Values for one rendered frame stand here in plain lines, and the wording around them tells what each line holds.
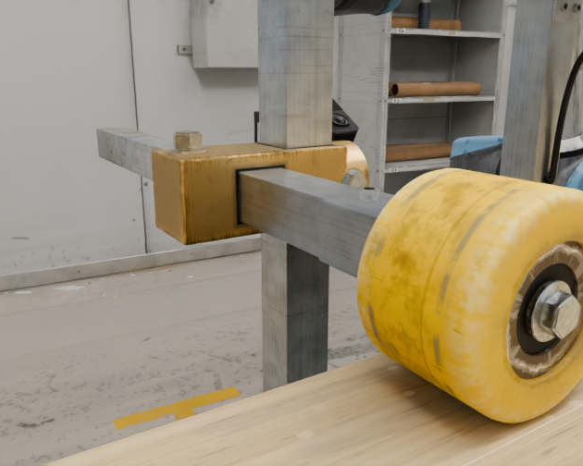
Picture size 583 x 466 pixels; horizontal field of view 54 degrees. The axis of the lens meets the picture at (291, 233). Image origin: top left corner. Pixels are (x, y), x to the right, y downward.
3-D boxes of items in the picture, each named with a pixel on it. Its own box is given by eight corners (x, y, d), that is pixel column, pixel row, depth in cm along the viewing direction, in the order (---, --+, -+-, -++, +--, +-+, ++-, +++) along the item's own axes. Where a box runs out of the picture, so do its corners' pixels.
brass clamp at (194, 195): (152, 226, 37) (146, 148, 35) (322, 202, 44) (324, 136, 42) (188, 250, 32) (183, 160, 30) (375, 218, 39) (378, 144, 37)
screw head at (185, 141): (165, 151, 34) (163, 130, 34) (197, 149, 35) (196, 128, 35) (178, 155, 32) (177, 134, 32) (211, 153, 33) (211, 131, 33)
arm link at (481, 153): (467, 196, 153) (473, 130, 148) (528, 207, 140) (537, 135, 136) (433, 204, 143) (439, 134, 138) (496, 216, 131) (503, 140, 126)
